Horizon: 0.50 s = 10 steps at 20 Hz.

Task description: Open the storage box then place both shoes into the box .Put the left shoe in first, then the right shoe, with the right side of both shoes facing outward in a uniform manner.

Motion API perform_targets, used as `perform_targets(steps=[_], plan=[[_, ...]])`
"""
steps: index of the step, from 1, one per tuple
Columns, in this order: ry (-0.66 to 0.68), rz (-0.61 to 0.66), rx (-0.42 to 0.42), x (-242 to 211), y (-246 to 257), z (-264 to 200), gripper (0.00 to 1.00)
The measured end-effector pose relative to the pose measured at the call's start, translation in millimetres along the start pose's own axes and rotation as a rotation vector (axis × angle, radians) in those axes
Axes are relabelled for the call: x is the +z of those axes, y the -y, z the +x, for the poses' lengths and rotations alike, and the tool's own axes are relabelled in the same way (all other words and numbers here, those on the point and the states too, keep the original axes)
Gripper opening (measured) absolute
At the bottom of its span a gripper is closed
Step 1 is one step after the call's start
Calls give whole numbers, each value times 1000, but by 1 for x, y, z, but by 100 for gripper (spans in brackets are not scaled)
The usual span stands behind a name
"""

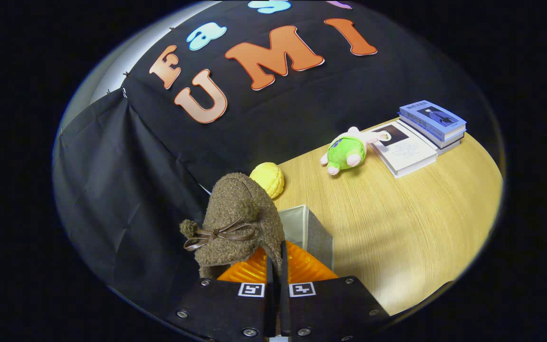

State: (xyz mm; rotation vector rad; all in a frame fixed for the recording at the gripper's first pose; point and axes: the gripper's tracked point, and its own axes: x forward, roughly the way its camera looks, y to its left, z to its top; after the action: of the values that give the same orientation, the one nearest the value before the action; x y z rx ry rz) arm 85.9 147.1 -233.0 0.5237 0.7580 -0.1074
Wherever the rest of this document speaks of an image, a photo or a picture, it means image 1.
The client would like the beige fabric storage box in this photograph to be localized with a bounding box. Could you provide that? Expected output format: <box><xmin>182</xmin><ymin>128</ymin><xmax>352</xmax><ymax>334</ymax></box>
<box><xmin>278</xmin><ymin>204</ymin><xmax>335</xmax><ymax>271</ymax></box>

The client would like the blue book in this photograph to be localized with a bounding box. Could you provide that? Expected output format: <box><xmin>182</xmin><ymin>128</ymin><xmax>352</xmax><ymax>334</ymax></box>
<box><xmin>398</xmin><ymin>99</ymin><xmax>467</xmax><ymax>138</ymax></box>

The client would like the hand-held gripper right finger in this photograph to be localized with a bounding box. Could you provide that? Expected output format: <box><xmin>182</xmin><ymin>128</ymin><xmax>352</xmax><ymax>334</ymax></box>
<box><xmin>281</xmin><ymin>240</ymin><xmax>390</xmax><ymax>342</ymax></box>

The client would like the yellow plush ball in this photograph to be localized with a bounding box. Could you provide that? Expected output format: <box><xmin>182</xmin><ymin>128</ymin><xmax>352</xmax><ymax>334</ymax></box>
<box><xmin>249</xmin><ymin>162</ymin><xmax>285</xmax><ymax>200</ymax></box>

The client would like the white book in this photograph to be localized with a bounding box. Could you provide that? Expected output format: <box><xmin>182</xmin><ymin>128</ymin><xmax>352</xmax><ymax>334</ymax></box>
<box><xmin>368</xmin><ymin>120</ymin><xmax>439</xmax><ymax>179</ymax></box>

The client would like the green plush toy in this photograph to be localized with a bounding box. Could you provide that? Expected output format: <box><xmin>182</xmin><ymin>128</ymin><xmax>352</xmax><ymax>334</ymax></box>
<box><xmin>320</xmin><ymin>126</ymin><xmax>390</xmax><ymax>176</ymax></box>

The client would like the black backdrop cloth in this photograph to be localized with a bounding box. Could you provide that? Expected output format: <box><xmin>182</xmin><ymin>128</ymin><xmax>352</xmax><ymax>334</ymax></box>
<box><xmin>51</xmin><ymin>0</ymin><xmax>502</xmax><ymax>323</ymax></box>

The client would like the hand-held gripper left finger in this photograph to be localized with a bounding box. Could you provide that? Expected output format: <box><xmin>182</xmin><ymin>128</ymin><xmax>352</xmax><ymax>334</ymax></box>
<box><xmin>167</xmin><ymin>245</ymin><xmax>276</xmax><ymax>342</ymax></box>

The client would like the grey book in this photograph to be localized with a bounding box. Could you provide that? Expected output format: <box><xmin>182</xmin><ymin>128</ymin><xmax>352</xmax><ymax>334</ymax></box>
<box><xmin>411</xmin><ymin>119</ymin><xmax>465</xmax><ymax>156</ymax></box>

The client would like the brown fluffy shoe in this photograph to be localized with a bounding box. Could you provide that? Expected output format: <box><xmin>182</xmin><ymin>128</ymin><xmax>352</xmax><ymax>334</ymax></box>
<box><xmin>179</xmin><ymin>172</ymin><xmax>286</xmax><ymax>280</ymax></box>

